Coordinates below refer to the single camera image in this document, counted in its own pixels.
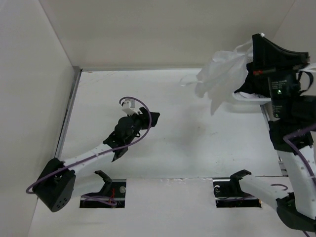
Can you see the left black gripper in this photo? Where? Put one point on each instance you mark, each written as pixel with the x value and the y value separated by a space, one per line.
pixel 145 120

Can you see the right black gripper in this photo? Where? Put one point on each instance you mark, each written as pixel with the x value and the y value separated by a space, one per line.
pixel 267 56

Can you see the white tank top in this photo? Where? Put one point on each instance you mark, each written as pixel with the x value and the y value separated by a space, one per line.
pixel 224 74

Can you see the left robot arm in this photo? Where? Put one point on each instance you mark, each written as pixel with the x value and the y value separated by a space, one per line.
pixel 62 180

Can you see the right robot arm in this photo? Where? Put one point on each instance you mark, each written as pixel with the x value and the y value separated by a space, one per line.
pixel 290 133

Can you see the black tank top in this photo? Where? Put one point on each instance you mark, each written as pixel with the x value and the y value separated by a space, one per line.
pixel 248 85

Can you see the white plastic basket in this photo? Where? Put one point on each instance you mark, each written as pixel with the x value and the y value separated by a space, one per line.
pixel 249 104

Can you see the white garment in basket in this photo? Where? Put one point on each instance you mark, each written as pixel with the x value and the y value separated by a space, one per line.
pixel 247 96

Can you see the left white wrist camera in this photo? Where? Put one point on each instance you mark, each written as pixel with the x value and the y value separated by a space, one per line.
pixel 128 106

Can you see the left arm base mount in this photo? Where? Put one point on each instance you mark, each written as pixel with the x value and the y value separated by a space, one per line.
pixel 110 195

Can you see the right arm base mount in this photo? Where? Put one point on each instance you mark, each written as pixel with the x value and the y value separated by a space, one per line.
pixel 228 193

